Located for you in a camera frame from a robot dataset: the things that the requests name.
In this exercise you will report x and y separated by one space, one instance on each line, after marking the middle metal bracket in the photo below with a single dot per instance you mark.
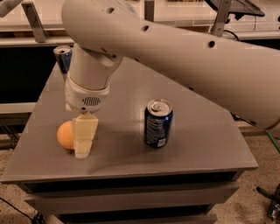
149 6

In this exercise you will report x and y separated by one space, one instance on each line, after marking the grey drawer cabinet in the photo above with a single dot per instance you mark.
124 180

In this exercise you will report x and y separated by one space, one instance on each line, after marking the metal bracket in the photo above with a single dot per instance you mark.
149 6
221 18
33 18

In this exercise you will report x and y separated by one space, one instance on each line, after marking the blue pepsi can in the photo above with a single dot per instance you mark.
157 123

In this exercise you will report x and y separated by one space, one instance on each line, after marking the green pole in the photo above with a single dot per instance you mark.
273 140

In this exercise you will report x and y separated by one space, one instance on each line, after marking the red bull can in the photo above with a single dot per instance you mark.
63 55

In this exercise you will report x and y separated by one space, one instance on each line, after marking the black monitor stand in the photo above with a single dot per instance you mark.
239 8

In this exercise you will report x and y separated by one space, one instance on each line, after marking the right metal bracket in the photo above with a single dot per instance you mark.
221 18

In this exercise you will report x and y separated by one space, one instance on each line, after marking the dark object on floor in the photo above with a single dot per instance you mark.
274 206

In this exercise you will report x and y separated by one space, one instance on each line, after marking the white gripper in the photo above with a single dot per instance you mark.
84 98

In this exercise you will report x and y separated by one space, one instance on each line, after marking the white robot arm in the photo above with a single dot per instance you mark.
242 78

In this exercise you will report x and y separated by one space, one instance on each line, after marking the left metal bracket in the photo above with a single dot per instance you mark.
33 18

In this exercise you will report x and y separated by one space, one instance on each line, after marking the orange fruit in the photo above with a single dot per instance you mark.
65 135

